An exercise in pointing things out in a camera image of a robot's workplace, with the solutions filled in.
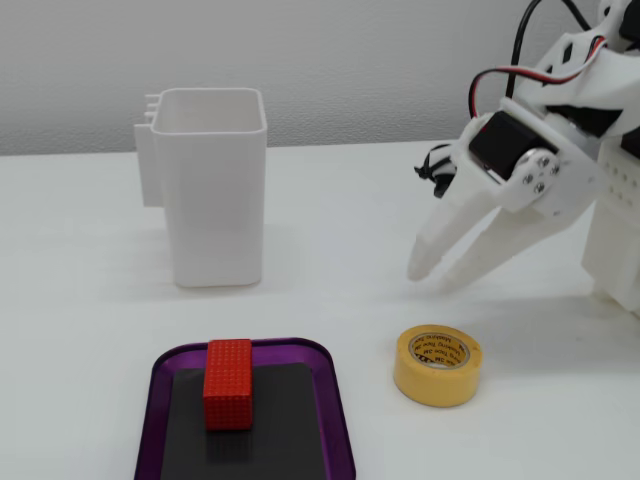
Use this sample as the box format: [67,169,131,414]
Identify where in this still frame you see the white plastic box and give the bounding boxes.
[133,87,268,289]

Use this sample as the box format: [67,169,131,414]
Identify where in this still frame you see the yellow masking tape roll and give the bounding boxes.
[393,324,484,409]

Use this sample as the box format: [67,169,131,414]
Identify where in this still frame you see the purple metal tray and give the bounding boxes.
[133,337,357,480]

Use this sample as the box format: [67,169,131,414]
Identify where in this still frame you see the red white black wire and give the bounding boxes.
[468,27,612,122]

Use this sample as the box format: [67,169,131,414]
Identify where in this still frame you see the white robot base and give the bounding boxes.
[581,134,640,322]

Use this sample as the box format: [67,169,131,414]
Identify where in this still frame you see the black tray mat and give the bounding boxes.
[159,362,332,480]

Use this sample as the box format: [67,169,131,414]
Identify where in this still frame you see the black cable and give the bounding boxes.
[505,0,609,99]

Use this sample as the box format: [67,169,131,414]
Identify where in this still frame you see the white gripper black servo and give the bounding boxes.
[406,97,600,292]

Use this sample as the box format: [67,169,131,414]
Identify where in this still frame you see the red studded block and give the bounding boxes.
[202,338,253,432]

